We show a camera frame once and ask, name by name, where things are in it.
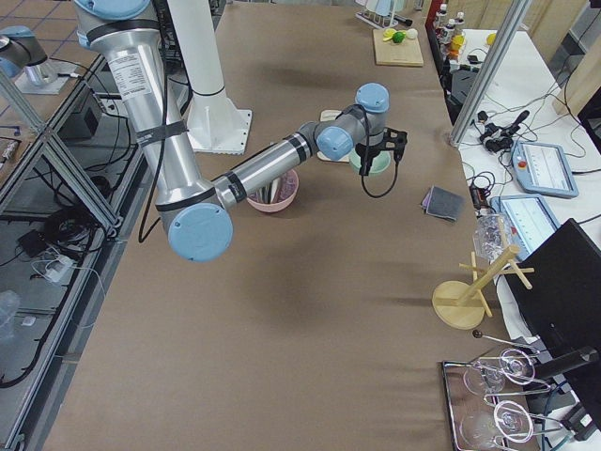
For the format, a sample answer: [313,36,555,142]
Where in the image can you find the aluminium frame post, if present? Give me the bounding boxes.
[449,0,532,148]

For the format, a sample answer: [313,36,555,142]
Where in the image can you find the wine glass rack tray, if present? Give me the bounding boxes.
[440,361,575,450]

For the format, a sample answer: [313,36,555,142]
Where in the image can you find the green lime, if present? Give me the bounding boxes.
[391,31,406,44]

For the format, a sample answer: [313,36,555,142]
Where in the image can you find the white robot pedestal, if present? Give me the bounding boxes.
[168,0,253,155]

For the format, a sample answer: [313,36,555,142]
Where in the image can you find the wooden mug tree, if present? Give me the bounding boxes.
[432,244,534,330]

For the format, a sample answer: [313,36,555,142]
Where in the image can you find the grey folded cloth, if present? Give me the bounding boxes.
[421,186,465,222]

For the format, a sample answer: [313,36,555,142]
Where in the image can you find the pink bowl with ice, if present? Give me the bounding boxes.
[247,169,299,213]

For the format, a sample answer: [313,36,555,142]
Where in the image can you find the white garlic bulb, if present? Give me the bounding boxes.
[405,28,418,39]

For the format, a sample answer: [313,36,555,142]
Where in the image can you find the lower wine glass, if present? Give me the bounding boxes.
[459,400,534,450]

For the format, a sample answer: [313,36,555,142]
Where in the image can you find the bamboo cutting board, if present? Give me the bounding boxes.
[372,29,424,67]

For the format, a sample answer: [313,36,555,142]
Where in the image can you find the beige serving tray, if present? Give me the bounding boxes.
[316,109,349,163]

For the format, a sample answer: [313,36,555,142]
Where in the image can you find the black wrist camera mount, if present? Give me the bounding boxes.
[380,127,408,163]

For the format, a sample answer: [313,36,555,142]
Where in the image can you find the upper wine glass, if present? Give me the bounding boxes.
[463,348,534,396]

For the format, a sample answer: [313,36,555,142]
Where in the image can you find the metal ice scoop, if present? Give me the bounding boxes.
[258,178,282,204]

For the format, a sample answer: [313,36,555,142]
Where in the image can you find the lower teach pendant tablet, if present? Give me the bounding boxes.
[490,194,560,259]

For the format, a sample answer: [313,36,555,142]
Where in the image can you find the teach pendant tablet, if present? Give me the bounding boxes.
[512,141,579,198]
[490,194,560,259]

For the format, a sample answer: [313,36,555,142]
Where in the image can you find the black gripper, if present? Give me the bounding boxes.
[355,142,384,176]

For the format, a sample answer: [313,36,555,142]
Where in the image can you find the black monitor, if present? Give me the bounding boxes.
[506,219,600,426]

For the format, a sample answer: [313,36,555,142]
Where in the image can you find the upper teach pendant tablet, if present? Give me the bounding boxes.
[512,141,579,198]

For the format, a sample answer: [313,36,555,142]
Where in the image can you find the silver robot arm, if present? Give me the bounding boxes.
[74,1,390,262]

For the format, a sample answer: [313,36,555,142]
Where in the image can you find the green bowl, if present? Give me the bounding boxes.
[348,149,391,177]

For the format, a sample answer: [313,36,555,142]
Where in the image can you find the white wire cup rack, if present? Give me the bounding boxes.
[355,0,413,29]

